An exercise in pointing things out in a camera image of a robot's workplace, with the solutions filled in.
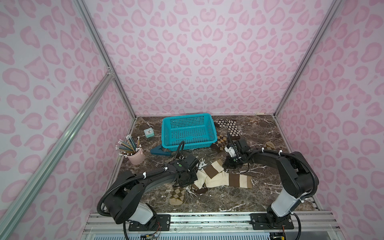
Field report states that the tan argyle sock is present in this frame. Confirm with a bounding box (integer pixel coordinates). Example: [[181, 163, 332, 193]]
[[264, 142, 276, 151], [169, 187, 186, 206]]

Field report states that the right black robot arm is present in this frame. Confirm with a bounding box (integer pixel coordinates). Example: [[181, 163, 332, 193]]
[[224, 133, 319, 230]]

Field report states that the tan argyle sock right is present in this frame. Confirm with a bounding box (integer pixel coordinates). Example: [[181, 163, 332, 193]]
[[264, 142, 276, 151]]

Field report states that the daisy sock at back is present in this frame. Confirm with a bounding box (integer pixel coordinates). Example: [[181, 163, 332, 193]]
[[215, 119, 241, 140]]

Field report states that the teal plastic basket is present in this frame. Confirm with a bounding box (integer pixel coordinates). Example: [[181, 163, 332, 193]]
[[161, 114, 218, 152]]

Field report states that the daisy sock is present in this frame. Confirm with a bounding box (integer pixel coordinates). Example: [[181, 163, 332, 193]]
[[191, 184, 208, 195], [215, 119, 241, 140]]

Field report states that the cream brown striped sock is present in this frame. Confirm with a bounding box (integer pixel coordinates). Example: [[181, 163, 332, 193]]
[[192, 160, 229, 190], [205, 172, 253, 189]]

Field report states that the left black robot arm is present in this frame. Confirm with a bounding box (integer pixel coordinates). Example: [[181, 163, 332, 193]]
[[97, 141, 199, 231]]

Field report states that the aluminium front rail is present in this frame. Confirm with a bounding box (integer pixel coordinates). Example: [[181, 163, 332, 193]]
[[80, 210, 346, 240]]

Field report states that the bundle of pencils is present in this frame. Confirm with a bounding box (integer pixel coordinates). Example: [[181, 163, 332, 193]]
[[115, 135, 142, 158]]

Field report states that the small teal clock cube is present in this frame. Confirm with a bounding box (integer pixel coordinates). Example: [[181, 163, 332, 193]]
[[144, 128, 155, 139]]

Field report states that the daisy sock in middle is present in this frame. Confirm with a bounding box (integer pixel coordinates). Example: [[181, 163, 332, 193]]
[[191, 184, 208, 195]]

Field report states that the dark brown argyle sock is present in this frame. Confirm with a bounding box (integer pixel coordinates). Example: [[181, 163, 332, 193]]
[[211, 135, 228, 152]]

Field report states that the tan argyle sock left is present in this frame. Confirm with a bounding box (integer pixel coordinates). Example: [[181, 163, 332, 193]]
[[169, 187, 186, 206]]

